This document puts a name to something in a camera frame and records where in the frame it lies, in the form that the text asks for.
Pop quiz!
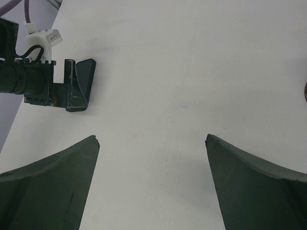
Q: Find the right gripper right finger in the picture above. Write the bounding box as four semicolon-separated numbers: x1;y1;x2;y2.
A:
205;134;307;230

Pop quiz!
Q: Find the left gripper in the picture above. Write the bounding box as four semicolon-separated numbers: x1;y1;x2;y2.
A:
24;58;96;113

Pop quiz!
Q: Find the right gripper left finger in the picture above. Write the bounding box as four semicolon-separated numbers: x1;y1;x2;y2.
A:
0;135;100;230

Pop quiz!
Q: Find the brown base metal phone stand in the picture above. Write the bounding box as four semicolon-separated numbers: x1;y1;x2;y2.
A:
304;82;307;102

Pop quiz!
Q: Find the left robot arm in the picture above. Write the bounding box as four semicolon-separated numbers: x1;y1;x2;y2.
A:
0;18;96;112

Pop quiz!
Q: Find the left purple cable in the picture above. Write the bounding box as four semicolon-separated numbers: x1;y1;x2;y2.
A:
0;0;32;24

